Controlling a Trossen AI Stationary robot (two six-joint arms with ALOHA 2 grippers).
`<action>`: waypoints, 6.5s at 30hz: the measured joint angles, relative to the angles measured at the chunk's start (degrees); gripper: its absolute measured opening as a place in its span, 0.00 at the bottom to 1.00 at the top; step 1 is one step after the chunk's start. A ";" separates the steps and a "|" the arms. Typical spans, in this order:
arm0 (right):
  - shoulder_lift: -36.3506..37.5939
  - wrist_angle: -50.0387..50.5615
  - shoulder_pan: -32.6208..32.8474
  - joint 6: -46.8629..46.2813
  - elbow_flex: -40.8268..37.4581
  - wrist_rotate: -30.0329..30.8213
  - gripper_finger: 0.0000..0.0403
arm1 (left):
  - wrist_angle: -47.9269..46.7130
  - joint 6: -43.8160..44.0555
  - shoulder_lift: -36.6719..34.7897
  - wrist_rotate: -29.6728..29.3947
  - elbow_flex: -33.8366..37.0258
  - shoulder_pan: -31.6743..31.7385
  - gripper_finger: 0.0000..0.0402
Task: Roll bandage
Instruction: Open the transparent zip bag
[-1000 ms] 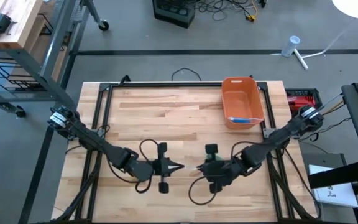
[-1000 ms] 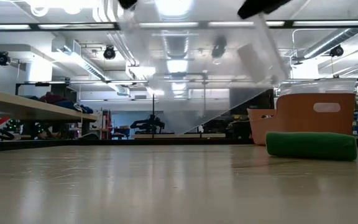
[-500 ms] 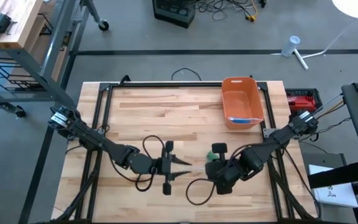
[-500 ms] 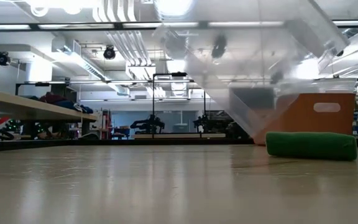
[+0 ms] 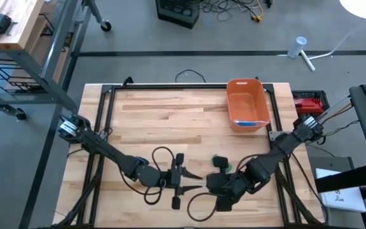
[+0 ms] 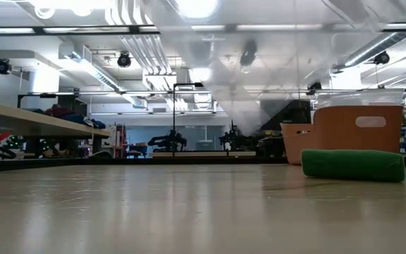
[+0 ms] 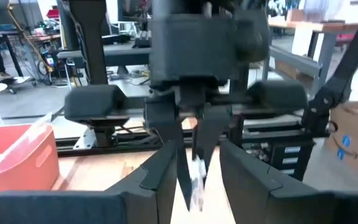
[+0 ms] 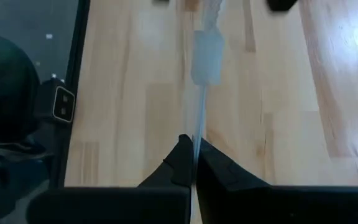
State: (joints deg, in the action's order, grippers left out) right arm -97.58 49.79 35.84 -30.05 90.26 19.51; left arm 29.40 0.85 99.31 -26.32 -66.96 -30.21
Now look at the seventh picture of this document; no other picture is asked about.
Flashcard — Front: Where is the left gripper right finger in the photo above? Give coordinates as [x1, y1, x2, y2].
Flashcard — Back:
[219, 139, 358, 224]

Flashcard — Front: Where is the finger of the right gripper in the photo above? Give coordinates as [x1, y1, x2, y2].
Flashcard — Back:
[144, 92, 195, 212]
[192, 104, 233, 177]

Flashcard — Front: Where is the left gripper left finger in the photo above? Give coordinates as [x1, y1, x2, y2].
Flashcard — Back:
[0, 139, 178, 224]

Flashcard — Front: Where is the orange plastic bin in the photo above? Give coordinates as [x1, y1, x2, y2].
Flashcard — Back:
[0, 123, 61, 197]

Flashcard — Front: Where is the black box with white labels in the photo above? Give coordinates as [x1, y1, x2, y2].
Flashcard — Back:
[268, 141, 316, 182]

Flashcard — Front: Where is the black workbench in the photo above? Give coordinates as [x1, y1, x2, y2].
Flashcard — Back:
[56, 29, 155, 85]

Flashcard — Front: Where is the black computer case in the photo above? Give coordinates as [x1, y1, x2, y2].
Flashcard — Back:
[40, 49, 71, 79]

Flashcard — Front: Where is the wooden lab table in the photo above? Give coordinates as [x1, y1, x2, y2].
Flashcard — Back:
[268, 8, 358, 97]

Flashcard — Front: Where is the grey metal bracket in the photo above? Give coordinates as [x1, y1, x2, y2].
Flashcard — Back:
[72, 126, 98, 150]

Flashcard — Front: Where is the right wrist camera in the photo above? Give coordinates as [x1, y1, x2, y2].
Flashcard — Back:
[149, 14, 241, 86]

